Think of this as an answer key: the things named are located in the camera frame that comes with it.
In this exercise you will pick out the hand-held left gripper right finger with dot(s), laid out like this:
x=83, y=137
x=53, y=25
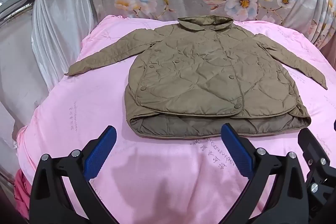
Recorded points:
x=236, y=150

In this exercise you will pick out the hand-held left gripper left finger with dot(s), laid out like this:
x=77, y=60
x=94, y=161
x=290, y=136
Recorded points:
x=101, y=151

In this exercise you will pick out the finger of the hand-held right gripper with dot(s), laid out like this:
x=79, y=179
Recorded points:
x=315, y=150

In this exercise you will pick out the brown quilted jacket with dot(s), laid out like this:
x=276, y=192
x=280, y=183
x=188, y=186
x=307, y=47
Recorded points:
x=199, y=74

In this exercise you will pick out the pink printed blanket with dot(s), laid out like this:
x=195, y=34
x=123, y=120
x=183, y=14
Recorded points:
x=162, y=174

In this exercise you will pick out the dark pink cloth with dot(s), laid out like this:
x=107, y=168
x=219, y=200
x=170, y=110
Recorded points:
x=22, y=192

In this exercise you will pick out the white satin curtain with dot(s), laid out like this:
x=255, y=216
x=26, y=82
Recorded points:
x=52, y=37

